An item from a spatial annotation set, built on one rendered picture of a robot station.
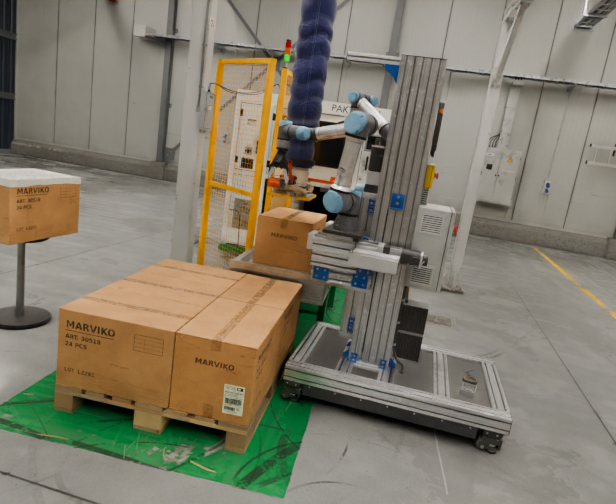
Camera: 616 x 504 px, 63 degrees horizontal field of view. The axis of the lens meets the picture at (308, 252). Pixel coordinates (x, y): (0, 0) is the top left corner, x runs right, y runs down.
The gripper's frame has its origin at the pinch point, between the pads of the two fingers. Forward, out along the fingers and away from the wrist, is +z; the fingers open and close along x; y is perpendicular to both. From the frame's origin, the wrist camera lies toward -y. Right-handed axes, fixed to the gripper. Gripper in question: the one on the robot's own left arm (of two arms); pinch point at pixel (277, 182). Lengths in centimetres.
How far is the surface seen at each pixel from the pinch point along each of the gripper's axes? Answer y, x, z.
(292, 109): 51, 7, -44
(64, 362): -79, 77, 97
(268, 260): 53, 10, 61
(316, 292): 46, -28, 75
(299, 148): 50, -1, -20
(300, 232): 52, -10, 36
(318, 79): 53, -7, -66
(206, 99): 114, 91, -45
